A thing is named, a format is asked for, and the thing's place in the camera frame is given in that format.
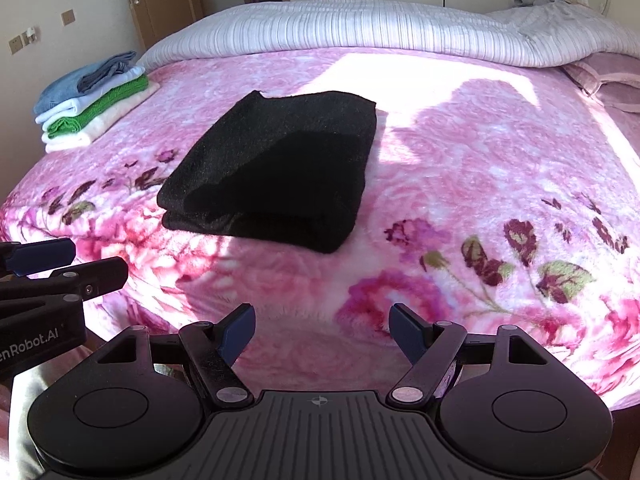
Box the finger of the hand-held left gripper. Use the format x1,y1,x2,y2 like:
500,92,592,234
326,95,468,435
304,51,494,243
0,238,77,278
0,256,129,306

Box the folded light blue garment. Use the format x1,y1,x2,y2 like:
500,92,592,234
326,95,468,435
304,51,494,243
34,62,131,116

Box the folded white garment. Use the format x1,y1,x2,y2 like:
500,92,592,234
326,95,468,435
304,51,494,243
35,66,146,125

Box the black knit garment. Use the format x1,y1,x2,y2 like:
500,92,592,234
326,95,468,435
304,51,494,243
156,90,377,254

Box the wooden door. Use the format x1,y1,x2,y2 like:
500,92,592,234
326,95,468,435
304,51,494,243
112,0,203,53

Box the pink floral blanket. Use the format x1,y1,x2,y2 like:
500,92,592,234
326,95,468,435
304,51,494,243
0,47,640,411

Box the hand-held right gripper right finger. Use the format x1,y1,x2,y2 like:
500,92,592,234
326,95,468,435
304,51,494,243
389,303,551,406

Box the white striped quilt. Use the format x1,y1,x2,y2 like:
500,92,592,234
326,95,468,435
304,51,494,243
137,0,640,68

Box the beige satin cloth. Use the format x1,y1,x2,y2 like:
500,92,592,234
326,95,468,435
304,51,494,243
7,360,58,480

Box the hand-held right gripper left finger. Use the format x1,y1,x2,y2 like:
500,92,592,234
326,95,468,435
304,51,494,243
97,304,257,408

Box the folded grey-blue garment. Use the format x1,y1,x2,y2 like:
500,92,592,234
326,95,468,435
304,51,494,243
77,51,138,93

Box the folded green garment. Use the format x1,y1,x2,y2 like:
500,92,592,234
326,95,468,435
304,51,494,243
42,74,150,138

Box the mauve folded cloth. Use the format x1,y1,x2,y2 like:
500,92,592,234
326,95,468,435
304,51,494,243
560,51,640,111

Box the folded cream garment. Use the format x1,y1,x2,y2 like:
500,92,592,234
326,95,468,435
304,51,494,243
44,82,161,154

